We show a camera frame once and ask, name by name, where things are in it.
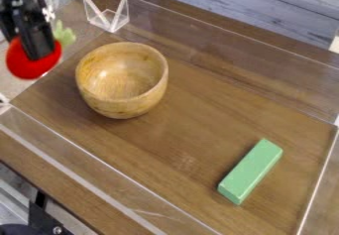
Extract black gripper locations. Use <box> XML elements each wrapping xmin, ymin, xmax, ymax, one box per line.
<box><xmin>0</xmin><ymin>0</ymin><xmax>56</xmax><ymax>60</ymax></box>

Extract red toy strawberry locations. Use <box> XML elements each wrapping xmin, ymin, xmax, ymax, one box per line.
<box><xmin>3</xmin><ymin>19</ymin><xmax>78</xmax><ymax>80</ymax></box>

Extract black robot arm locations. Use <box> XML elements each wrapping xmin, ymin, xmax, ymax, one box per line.
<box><xmin>0</xmin><ymin>0</ymin><xmax>56</xmax><ymax>60</ymax></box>

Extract wooden bowl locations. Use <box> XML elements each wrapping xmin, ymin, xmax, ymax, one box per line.
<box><xmin>76</xmin><ymin>42</ymin><xmax>169</xmax><ymax>119</ymax></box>

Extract clear acrylic tray walls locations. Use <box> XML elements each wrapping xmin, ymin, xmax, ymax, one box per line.
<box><xmin>0</xmin><ymin>0</ymin><xmax>339</xmax><ymax>235</ymax></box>

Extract black clamp under table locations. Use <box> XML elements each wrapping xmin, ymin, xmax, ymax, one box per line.
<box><xmin>0</xmin><ymin>191</ymin><xmax>74</xmax><ymax>235</ymax></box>

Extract green rectangular block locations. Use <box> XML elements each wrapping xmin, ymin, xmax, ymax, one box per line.
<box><xmin>217</xmin><ymin>139</ymin><xmax>282</xmax><ymax>205</ymax></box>

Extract clear acrylic corner bracket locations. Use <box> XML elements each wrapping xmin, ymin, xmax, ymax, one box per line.
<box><xmin>82</xmin><ymin>0</ymin><xmax>129</xmax><ymax>33</ymax></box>

